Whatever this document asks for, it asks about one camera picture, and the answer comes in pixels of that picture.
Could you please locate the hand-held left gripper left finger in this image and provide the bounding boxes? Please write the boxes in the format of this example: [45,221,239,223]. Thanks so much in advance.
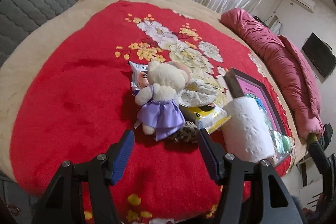
[31,130,135,224]

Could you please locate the yellow white plastic packet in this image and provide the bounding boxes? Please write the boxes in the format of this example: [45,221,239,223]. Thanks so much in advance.
[182,103,231,135]

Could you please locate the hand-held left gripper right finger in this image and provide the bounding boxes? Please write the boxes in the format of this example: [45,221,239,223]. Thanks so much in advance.
[197,129,306,224]

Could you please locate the dark clothing pile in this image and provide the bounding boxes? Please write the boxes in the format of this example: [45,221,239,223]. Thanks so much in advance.
[319,123,334,148]

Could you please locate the beige bed blanket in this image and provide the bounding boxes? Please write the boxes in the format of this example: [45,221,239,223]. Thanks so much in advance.
[0,0,310,182]

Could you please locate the white floral cloth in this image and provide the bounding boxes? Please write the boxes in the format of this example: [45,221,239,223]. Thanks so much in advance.
[178,80,218,106]

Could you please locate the shallow box with pink lining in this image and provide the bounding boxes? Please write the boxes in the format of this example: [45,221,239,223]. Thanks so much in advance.
[224,68,292,167]

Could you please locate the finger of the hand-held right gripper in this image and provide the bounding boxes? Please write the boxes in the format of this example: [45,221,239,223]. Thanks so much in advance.
[308,142,336,203]

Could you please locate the cream teddy bear purple dress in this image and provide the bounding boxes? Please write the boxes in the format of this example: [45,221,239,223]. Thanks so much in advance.
[134,60,192,141]

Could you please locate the pink quilt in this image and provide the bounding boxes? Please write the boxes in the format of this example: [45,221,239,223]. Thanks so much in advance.
[220,8,324,139]

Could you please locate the leopard print cloth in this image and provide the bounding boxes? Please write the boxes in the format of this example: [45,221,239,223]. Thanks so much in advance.
[168,120,200,144]

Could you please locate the grey bed base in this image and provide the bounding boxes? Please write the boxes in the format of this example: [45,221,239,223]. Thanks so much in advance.
[0,172,34,224]

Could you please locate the white toilet paper roll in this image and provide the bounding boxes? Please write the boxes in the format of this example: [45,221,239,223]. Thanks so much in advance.
[220,97,276,163]

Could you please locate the white flat box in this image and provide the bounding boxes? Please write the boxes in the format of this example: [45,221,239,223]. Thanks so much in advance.
[299,177,323,211]

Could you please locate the white purple snack packet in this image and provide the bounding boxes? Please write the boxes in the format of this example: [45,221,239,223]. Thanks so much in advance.
[128,61,151,96]

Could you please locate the red floral blanket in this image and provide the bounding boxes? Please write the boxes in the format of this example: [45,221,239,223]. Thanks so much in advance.
[12,0,296,224]

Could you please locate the black wall television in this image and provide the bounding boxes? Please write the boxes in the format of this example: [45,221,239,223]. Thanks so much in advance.
[302,32,336,79]

